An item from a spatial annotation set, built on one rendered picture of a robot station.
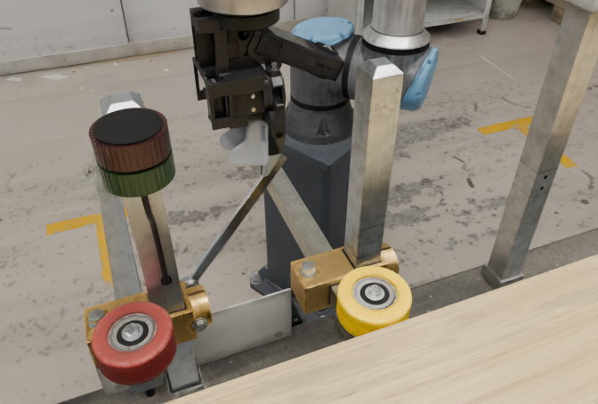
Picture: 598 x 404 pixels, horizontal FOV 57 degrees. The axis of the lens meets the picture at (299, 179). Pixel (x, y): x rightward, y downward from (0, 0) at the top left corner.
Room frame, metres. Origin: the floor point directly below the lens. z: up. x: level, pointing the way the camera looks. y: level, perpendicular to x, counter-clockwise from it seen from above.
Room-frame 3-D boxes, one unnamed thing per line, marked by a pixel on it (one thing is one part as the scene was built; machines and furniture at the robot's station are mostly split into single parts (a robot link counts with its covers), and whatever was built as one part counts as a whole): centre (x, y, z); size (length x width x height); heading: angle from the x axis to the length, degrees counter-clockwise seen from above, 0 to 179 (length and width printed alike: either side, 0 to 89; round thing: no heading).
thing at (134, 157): (0.36, 0.13, 1.12); 0.06 x 0.06 x 0.02
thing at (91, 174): (0.66, 0.29, 0.87); 0.09 x 0.07 x 0.02; 22
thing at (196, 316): (0.40, 0.17, 0.85); 0.14 x 0.06 x 0.05; 112
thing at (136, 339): (0.34, 0.17, 0.85); 0.08 x 0.08 x 0.11
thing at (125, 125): (0.37, 0.13, 1.03); 0.06 x 0.06 x 0.22; 22
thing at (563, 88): (0.60, -0.33, 0.93); 0.05 x 0.05 x 0.45; 22
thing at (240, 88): (0.53, 0.06, 1.11); 0.09 x 0.08 x 0.12; 112
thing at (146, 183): (0.36, 0.13, 1.10); 0.06 x 0.06 x 0.02
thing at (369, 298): (0.39, -0.08, 0.85); 0.08 x 0.08 x 0.11
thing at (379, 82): (0.50, -0.08, 0.88); 0.04 x 0.04 x 0.48; 22
